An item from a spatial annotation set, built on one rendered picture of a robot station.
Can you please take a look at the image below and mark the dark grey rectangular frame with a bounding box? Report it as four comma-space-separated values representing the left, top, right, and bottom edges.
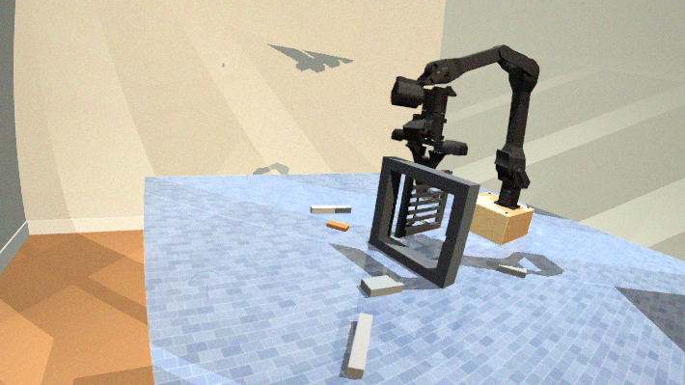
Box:
369, 155, 480, 289

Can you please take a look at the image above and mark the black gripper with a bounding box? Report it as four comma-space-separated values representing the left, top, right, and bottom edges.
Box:
391, 111, 468, 169

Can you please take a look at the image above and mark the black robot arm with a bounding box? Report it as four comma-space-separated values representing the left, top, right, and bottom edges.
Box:
390, 44, 540, 210

